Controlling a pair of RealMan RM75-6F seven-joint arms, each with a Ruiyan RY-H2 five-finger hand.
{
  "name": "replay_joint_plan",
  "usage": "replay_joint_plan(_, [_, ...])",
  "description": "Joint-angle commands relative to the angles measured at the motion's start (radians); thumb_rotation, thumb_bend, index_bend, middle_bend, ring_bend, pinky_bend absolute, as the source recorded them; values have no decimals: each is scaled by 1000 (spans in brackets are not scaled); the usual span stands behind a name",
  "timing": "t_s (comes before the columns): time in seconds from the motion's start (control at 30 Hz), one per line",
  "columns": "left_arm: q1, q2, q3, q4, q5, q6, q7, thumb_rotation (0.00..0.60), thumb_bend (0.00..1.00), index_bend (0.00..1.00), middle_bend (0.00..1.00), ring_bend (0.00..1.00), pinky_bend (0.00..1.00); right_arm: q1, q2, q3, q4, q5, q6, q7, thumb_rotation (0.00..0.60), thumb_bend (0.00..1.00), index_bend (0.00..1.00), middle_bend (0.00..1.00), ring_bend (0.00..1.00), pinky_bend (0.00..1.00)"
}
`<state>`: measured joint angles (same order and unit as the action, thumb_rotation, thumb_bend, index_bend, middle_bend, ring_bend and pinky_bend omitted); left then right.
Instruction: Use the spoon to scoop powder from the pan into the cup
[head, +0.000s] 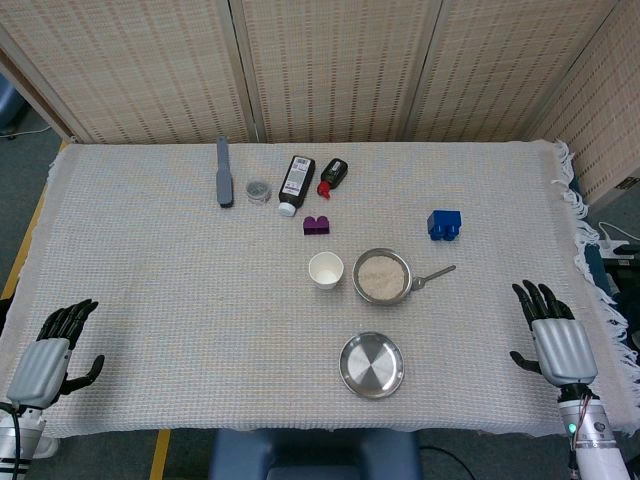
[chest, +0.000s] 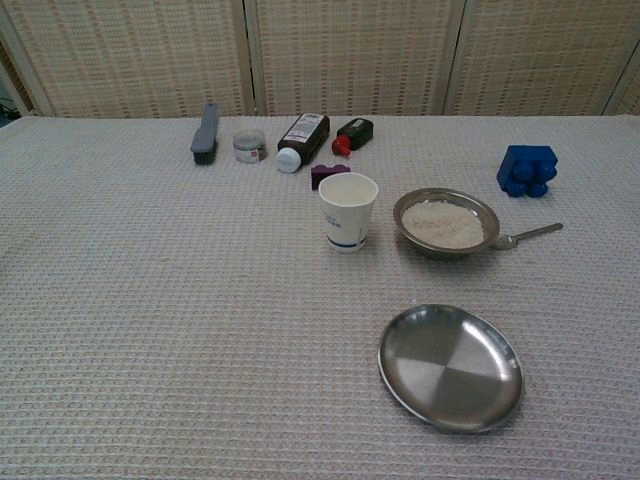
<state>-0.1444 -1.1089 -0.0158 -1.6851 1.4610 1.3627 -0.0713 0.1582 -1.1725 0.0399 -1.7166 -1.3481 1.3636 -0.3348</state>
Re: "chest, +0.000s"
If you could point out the metal spoon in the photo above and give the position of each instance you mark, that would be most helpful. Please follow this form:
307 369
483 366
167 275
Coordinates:
535 231

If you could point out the white paper cup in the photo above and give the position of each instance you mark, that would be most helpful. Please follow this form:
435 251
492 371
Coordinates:
345 220

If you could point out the steel bowl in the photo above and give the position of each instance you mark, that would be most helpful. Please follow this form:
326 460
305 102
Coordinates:
489 215

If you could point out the purple toy block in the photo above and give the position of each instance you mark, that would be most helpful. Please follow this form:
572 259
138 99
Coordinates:
322 175

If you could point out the large dark bottle white cap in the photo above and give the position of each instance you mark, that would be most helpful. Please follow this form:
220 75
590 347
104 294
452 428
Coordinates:
302 135

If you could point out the small black bottle red cap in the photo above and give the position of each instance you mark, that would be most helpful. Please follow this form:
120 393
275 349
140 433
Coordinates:
356 131

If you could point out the small clear plastic jar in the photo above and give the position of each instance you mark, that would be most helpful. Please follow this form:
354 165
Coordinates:
248 147

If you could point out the grey cleaning brush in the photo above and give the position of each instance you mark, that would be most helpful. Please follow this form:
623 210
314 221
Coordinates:
204 140

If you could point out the steel plate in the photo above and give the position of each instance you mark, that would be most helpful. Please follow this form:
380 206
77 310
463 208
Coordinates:
445 370

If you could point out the beige woven tablecloth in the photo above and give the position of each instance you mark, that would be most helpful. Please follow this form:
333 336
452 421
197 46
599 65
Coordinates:
150 300

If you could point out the blue toy block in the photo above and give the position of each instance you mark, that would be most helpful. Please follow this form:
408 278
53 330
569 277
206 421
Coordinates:
525 170

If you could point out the bamboo folding screen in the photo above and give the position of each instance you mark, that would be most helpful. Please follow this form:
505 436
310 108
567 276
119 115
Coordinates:
125 55

